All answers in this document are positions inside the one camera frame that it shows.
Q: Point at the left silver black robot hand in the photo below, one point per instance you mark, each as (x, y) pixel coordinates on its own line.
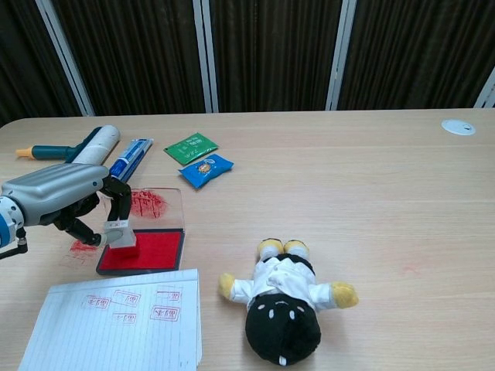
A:
(54, 189)

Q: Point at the clear red rectangular stamp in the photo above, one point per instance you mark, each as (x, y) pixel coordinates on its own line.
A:
(127, 240)

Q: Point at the teal lint roller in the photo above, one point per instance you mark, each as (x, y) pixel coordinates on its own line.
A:
(96, 147)

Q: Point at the blue white toothpaste tube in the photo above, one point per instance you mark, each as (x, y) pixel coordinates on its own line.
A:
(131, 154)

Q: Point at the red ink pad clear lid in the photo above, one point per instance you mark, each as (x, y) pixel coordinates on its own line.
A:
(162, 251)

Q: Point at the green sachet packet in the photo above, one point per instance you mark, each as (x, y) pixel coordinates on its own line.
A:
(191, 146)

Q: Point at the blue snack packet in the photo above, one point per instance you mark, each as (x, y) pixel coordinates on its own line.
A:
(207, 170)

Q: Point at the white lined notepad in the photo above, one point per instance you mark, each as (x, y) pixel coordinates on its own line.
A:
(116, 332)

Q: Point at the black plush toy white coat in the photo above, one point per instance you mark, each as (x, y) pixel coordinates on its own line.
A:
(282, 328)

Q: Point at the grey partition frame post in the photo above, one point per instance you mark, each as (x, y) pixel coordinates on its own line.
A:
(65, 58)
(340, 58)
(486, 92)
(205, 58)

